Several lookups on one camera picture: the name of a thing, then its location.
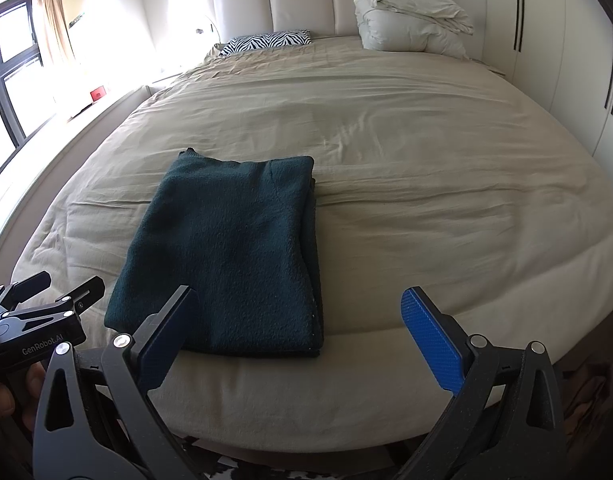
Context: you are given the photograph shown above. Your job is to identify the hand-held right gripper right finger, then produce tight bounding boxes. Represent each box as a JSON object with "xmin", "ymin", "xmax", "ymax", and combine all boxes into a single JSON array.
[{"xmin": 397, "ymin": 286, "xmax": 568, "ymax": 480}]

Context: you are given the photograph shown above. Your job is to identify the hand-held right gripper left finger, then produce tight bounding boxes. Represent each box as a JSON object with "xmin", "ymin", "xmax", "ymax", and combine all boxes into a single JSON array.
[{"xmin": 34, "ymin": 285, "xmax": 202, "ymax": 480}]

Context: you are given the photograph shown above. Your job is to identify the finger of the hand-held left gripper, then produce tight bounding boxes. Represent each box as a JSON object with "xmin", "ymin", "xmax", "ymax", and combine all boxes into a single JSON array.
[
  {"xmin": 1, "ymin": 275, "xmax": 106, "ymax": 327},
  {"xmin": 0, "ymin": 270, "xmax": 54, "ymax": 320}
]

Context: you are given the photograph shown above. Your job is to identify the dark teal knit sweater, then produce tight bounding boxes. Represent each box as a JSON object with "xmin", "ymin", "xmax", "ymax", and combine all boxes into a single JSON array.
[{"xmin": 104, "ymin": 147, "xmax": 325, "ymax": 359}]

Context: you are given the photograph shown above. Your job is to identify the white window ledge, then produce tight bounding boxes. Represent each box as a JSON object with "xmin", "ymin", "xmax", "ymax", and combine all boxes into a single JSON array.
[{"xmin": 0, "ymin": 85, "xmax": 148, "ymax": 196}]

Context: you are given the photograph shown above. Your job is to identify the bed with beige sheet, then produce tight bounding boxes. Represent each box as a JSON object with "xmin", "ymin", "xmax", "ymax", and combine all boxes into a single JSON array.
[{"xmin": 0, "ymin": 35, "xmax": 613, "ymax": 351}]

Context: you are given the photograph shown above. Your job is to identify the white bedside table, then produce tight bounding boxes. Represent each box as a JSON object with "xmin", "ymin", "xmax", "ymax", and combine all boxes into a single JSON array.
[{"xmin": 145, "ymin": 71, "xmax": 190, "ymax": 95}]

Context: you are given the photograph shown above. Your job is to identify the black framed window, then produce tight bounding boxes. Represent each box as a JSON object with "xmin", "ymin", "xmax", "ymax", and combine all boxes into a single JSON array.
[{"xmin": 0, "ymin": 0, "xmax": 43, "ymax": 147}]

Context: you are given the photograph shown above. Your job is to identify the beige curtain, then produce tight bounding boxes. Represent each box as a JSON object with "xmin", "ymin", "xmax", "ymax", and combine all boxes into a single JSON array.
[{"xmin": 34, "ymin": 0, "xmax": 78, "ymax": 68}]

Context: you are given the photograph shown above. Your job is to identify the thin bedside reading lamp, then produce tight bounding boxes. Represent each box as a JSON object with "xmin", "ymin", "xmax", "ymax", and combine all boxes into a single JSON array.
[{"xmin": 193, "ymin": 14, "xmax": 223, "ymax": 45}]

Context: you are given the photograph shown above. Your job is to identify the zebra print pillow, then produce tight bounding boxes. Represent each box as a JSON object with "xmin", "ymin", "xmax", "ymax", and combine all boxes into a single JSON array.
[{"xmin": 217, "ymin": 30, "xmax": 312, "ymax": 57}]

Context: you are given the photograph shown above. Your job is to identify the folded white duvet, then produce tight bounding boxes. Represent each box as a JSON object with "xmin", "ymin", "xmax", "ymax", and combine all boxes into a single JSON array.
[{"xmin": 354, "ymin": 0, "xmax": 475, "ymax": 58}]

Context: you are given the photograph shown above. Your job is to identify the white wardrobe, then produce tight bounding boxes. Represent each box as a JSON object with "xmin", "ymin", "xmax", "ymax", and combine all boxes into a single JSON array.
[{"xmin": 479, "ymin": 0, "xmax": 613, "ymax": 161}]

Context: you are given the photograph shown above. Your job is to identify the cream padded headboard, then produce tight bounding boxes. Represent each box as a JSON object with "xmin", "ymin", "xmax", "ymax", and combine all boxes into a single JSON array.
[{"xmin": 201, "ymin": 0, "xmax": 450, "ymax": 48}]

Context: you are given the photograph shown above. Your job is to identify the black wardrobe handle strips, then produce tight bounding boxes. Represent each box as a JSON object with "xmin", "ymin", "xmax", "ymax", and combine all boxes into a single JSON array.
[
  {"xmin": 511, "ymin": 0, "xmax": 526, "ymax": 52},
  {"xmin": 604, "ymin": 25, "xmax": 613, "ymax": 116}
]

